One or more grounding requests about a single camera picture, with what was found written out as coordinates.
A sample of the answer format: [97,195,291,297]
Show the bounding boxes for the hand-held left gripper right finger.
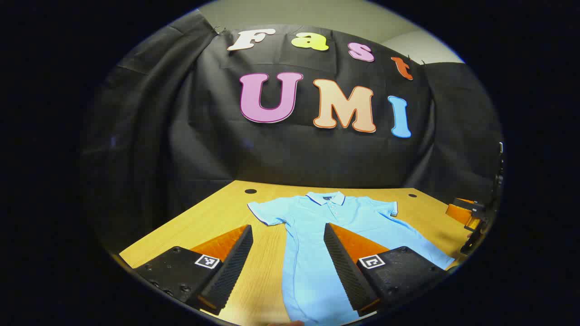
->
[323,222,449,317]

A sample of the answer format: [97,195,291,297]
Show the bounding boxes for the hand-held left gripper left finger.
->
[135,224,254,316]

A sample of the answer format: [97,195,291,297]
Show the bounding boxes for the light blue T-shirt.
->
[247,191,456,326]

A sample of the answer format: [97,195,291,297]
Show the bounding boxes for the black backdrop cloth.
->
[79,11,504,254]

